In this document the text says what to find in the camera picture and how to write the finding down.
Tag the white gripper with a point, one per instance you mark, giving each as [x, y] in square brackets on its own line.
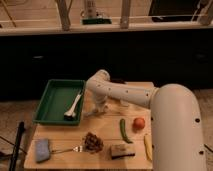
[100, 105]

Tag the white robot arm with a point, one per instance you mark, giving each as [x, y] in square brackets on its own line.
[177, 135]

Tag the green chili pepper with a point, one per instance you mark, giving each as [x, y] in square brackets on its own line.
[123, 131]

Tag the green plastic tray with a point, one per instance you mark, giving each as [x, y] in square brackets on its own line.
[57, 99]

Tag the silver fork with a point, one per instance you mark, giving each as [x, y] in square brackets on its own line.
[75, 149]

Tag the red tomato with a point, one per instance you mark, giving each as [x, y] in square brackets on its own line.
[139, 123]

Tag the yellow banana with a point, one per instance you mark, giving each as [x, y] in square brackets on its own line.
[148, 146]

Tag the black pole stand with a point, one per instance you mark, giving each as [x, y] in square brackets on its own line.
[16, 147]

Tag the white bottle on green base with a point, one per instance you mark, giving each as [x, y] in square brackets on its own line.
[91, 16]

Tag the black monitor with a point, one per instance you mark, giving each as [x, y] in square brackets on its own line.
[172, 10]

